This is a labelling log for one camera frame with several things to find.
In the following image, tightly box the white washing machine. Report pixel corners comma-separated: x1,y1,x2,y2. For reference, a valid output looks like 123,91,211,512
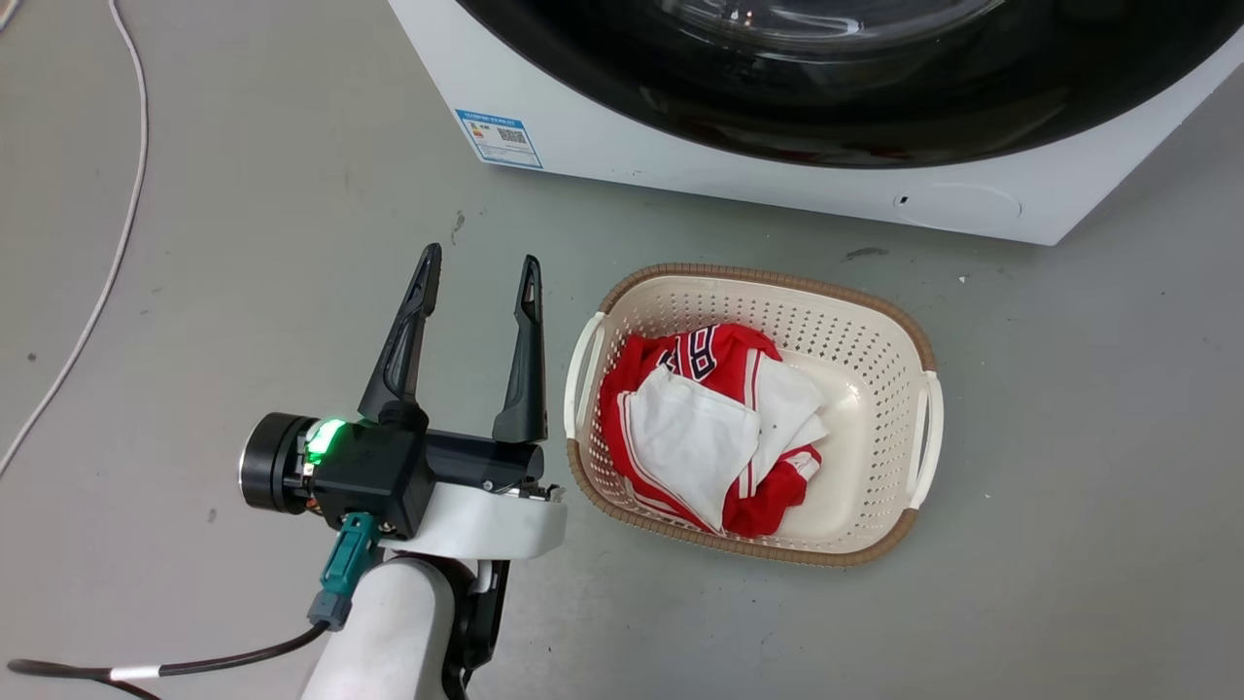
387,0,1244,247

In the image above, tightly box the black cable under arm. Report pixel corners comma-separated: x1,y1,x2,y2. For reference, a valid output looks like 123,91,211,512
441,559,512,700

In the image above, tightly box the thin white floor cable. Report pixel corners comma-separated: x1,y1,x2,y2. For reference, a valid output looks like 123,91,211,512
0,0,150,479

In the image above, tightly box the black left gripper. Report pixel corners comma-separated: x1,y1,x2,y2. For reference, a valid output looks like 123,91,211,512
238,243,549,541

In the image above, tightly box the white filter cover panel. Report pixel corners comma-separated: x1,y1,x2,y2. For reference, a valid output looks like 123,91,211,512
893,183,1024,228

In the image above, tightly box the red and white jersey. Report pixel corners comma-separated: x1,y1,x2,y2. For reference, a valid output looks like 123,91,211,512
597,324,831,540

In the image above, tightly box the cream perforated laundry basket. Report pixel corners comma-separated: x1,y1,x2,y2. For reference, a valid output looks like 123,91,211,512
564,262,946,569

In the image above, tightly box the black cable with teal connector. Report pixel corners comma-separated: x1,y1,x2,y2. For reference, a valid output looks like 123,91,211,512
8,512,382,700

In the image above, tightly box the black round washing machine door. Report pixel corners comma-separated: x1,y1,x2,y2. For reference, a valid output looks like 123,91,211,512
454,0,1244,170

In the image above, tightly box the blue white label sticker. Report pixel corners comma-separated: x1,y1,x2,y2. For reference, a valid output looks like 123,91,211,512
455,109,544,170

